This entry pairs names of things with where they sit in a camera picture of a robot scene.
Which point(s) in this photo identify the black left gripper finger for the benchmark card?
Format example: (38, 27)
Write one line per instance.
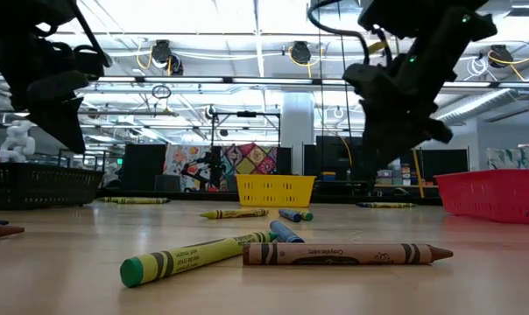
(63, 124)
(58, 87)

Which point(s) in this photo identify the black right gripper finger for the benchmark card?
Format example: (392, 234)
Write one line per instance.
(409, 149)
(378, 151)

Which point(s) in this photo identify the yellow-green crayon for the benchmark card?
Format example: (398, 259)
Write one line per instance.
(307, 215)
(181, 260)

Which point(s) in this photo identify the brown crayon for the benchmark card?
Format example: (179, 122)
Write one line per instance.
(2, 232)
(334, 254)

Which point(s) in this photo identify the black background robot arm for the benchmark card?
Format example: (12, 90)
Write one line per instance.
(203, 168)

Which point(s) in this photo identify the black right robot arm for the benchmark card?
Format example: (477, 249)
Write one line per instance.
(422, 17)

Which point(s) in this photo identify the stacked storage boxes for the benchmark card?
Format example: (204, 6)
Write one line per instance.
(396, 175)

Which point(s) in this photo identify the black metal railing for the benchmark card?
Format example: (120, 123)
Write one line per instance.
(82, 151)

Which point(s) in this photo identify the wide black panel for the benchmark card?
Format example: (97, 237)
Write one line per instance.
(444, 164)

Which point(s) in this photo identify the blue yellow bin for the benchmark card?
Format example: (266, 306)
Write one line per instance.
(328, 176)

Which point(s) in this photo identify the black plastic basket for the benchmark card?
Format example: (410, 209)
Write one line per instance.
(37, 188)

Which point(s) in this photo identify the white pillar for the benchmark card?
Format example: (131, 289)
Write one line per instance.
(297, 131)

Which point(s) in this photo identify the red plastic basket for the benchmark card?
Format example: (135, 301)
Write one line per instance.
(496, 197)

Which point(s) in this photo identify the yellow plastic basket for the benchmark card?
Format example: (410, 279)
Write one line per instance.
(275, 191)

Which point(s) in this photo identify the colourful patterned quilt panel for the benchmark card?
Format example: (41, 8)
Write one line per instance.
(247, 159)

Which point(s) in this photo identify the small ceiling reel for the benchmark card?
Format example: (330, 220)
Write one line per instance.
(209, 112)

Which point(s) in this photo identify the long ceiling light bar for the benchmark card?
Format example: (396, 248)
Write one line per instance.
(247, 80)

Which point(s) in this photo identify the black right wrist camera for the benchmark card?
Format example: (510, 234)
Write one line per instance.
(358, 81)

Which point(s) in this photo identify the abstract wall painting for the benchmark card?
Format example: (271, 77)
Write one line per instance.
(516, 157)

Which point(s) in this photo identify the black metal stand frame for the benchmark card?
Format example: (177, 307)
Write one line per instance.
(246, 114)

